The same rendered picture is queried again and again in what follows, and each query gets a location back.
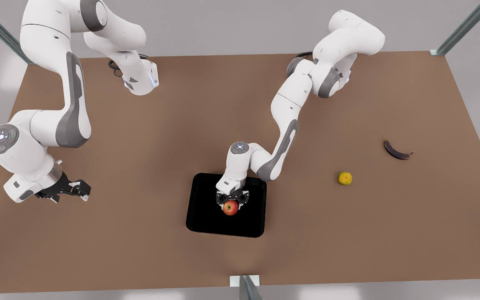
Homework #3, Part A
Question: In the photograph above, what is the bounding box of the black tray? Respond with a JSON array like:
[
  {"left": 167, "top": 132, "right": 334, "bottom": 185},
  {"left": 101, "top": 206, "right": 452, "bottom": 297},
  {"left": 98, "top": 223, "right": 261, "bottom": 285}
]
[{"left": 186, "top": 173, "right": 268, "bottom": 238}]

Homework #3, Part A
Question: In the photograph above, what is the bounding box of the dark overripe banana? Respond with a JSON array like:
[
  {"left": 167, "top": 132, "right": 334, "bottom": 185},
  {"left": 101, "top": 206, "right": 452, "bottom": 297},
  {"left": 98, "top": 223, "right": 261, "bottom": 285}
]
[{"left": 384, "top": 139, "right": 415, "bottom": 160}]

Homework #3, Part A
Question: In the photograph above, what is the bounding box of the black cable loop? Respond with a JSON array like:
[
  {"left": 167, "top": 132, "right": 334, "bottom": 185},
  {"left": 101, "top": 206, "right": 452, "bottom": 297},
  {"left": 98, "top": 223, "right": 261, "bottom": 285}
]
[{"left": 108, "top": 54, "right": 149, "bottom": 78}]

